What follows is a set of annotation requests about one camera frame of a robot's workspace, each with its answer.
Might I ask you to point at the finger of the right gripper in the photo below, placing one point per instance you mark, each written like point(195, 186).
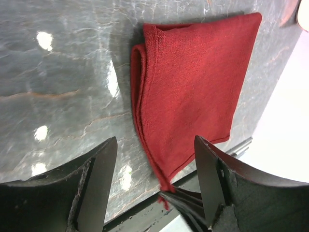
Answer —
point(190, 206)

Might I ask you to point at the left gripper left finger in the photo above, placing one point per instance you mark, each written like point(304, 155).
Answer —
point(70, 198)

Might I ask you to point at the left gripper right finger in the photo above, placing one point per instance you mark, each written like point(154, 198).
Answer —
point(239, 197)

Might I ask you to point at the dark red cloth napkin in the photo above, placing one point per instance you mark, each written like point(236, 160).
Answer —
point(186, 80)

